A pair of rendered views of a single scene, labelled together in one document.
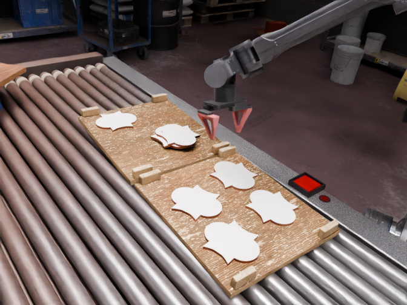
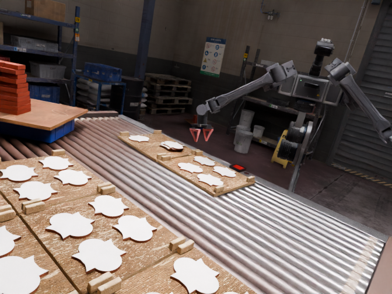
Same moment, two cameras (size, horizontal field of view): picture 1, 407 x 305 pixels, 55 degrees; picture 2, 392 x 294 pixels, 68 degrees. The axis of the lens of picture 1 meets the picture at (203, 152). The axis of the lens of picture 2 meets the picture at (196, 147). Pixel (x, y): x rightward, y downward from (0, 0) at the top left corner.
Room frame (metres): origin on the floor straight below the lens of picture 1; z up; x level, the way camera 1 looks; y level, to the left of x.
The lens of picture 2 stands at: (-0.65, 0.26, 1.51)
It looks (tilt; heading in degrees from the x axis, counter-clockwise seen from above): 17 degrees down; 350
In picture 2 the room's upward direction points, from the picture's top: 12 degrees clockwise
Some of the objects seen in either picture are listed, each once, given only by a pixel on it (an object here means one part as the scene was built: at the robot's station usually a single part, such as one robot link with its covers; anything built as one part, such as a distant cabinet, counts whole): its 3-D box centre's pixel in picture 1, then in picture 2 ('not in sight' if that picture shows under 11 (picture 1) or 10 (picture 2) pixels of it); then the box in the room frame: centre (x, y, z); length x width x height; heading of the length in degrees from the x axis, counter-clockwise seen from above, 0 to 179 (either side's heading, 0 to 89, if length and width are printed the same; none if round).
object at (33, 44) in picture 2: not in sight; (35, 44); (4.74, 2.30, 1.16); 0.60 x 0.40 x 0.15; 136
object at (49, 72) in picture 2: not in sight; (47, 70); (4.89, 2.14, 0.76); 0.50 x 0.36 x 0.24; 139
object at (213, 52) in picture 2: not in sight; (212, 56); (6.68, -1.03, 1.55); 0.61 x 0.02 x 0.91; 43
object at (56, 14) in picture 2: not in sight; (45, 9); (4.84, 2.20, 1.74); 0.50 x 0.38 x 0.32; 133
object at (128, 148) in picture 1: (152, 134); (158, 145); (1.10, 0.17, 0.93); 0.41 x 0.35 x 0.02; 38
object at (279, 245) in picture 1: (232, 207); (206, 171); (0.77, -0.09, 0.93); 0.41 x 0.35 x 0.02; 39
